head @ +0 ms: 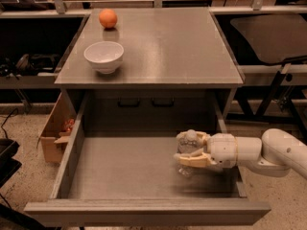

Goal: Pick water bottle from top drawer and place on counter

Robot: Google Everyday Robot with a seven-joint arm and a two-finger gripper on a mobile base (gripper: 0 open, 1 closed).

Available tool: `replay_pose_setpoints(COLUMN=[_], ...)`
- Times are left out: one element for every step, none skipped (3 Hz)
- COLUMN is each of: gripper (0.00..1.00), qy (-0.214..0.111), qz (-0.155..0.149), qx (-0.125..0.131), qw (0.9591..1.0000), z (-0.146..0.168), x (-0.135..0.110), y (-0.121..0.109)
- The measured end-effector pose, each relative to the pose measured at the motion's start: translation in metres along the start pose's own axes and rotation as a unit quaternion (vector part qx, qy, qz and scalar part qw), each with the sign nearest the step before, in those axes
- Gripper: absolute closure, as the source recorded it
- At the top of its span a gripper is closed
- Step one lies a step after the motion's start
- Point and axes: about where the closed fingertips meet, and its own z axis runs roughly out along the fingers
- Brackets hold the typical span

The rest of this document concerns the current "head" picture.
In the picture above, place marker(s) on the clear plastic water bottle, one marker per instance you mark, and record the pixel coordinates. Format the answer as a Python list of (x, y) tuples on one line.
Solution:
[(187, 142)]

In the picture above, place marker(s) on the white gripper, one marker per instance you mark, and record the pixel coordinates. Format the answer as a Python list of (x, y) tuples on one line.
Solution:
[(223, 149)]

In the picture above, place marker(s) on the black drawer handle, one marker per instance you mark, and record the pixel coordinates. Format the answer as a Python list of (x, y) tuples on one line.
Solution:
[(127, 103), (163, 102)]

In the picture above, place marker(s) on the black drawer handle right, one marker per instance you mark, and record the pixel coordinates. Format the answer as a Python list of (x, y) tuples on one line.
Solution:
[(163, 102)]

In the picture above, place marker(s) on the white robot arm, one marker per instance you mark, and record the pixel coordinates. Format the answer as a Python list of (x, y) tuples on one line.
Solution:
[(274, 154)]

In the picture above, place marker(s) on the brown cardboard box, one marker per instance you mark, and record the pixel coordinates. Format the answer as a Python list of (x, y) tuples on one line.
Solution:
[(52, 138)]

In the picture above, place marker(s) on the black drawer handle left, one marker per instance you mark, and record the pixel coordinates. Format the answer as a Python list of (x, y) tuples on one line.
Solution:
[(127, 103)]

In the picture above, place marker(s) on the grey cabinet counter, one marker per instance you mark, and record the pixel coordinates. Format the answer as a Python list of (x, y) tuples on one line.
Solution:
[(163, 48)]

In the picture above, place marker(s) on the red item in box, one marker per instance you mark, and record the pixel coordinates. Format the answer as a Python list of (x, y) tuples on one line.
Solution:
[(68, 125)]

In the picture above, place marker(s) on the orange fruit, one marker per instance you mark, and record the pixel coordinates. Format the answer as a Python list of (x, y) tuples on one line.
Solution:
[(108, 18)]

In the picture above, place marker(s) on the grey open top drawer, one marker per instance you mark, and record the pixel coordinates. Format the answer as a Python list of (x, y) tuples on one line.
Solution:
[(118, 169)]

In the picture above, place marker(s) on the black chair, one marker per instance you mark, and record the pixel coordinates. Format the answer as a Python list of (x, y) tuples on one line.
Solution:
[(269, 45)]

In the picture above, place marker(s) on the white ceramic bowl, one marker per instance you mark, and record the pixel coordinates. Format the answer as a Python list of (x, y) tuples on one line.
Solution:
[(105, 56)]

